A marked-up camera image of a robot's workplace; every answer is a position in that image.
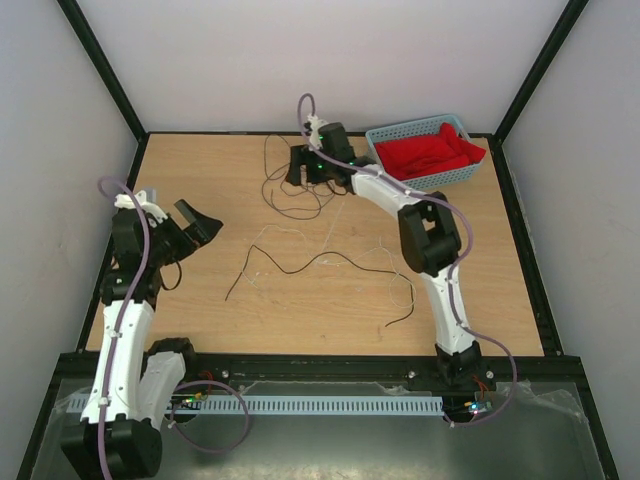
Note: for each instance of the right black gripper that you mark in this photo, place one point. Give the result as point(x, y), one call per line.
point(301, 154)

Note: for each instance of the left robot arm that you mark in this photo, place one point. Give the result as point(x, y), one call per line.
point(118, 434)

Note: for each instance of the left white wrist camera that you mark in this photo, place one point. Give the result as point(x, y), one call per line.
point(146, 200)

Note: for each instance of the red cloth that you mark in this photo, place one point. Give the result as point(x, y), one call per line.
point(427, 155)

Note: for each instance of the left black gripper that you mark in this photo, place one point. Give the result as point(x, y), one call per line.
point(199, 231)

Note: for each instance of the light blue slotted cable duct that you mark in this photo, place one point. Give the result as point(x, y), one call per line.
point(302, 405)

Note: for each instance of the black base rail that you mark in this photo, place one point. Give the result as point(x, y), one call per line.
point(418, 372)

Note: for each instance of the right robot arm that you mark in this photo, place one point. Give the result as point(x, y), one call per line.
point(429, 238)

